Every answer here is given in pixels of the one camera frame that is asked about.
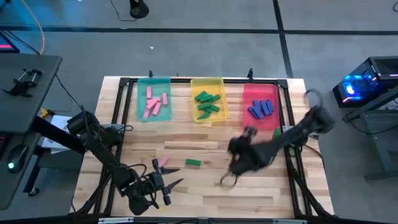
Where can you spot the dark monitor screen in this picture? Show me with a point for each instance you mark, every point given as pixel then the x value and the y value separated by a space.
pixel 6 45

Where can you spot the black clamp bracket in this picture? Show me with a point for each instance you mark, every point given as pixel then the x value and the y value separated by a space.
pixel 21 82

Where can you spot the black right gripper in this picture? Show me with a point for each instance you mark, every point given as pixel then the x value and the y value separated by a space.
pixel 245 155

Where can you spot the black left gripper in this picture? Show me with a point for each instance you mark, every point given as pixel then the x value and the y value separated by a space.
pixel 156 183

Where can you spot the black lit computer tower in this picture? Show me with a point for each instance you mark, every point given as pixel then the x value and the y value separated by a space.
pixel 367 81

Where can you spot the dark grey low desk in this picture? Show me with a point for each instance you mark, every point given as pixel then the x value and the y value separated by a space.
pixel 9 186

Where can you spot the pink-red translucent plastic bin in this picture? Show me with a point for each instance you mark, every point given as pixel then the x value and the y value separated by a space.
pixel 261 90

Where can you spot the black computer mouse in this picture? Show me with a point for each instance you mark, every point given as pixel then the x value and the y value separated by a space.
pixel 16 157

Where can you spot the white paper sheet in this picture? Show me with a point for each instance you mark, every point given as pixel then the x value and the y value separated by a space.
pixel 60 123

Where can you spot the black side desk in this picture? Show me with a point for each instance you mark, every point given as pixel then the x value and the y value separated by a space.
pixel 28 99

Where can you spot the silver metal bar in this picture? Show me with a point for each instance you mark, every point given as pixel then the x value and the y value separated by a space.
pixel 289 221
pixel 115 220

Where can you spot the teal translucent plastic bin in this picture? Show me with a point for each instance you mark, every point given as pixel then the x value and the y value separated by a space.
pixel 154 82

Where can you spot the dark metal equipment stand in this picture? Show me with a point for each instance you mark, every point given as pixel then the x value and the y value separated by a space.
pixel 379 133

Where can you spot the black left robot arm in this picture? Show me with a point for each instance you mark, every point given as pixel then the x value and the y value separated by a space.
pixel 102 152

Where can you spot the black round stand base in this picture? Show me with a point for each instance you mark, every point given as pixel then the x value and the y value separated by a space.
pixel 139 8

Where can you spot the black caster wheel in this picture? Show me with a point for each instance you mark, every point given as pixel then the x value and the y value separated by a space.
pixel 32 191

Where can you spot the blue rectangular block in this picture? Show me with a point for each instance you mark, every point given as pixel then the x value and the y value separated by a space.
pixel 264 106
pixel 258 112
pixel 256 102
pixel 252 112
pixel 270 106

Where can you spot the yellow translucent plastic bin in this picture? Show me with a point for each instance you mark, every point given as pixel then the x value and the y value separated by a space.
pixel 206 85

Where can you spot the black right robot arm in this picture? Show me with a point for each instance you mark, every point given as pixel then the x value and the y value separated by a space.
pixel 295 132

